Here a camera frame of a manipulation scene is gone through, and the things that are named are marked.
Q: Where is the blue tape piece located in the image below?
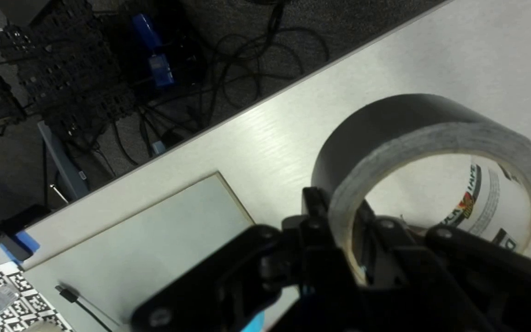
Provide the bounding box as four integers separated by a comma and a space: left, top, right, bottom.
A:
0, 226, 43, 265

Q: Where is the small black pen tool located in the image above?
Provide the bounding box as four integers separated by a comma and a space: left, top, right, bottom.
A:
56, 282, 117, 330

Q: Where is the gray table mat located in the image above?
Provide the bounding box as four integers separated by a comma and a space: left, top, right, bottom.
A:
23, 171, 259, 332

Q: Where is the gray metal leg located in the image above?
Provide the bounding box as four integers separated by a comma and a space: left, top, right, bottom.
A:
36, 117, 89, 199

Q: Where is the black floor cable tangle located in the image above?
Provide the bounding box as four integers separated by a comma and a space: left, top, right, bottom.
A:
135, 0, 336, 167

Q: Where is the gray masking tape roll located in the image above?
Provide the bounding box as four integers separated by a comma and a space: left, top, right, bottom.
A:
311, 92, 531, 287

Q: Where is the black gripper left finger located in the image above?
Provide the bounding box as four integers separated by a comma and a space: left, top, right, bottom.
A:
130, 186, 366, 332

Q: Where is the black perforated metal frame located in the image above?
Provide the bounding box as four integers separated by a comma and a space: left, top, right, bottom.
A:
0, 0, 139, 143

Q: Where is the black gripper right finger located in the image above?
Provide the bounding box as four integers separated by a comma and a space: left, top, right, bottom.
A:
355, 200, 531, 332

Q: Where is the black white AprilTag sheet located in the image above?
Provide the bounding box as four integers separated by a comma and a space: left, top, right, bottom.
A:
0, 259, 75, 332

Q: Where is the blue floor device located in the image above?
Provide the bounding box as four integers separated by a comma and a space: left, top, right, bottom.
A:
132, 10, 180, 88

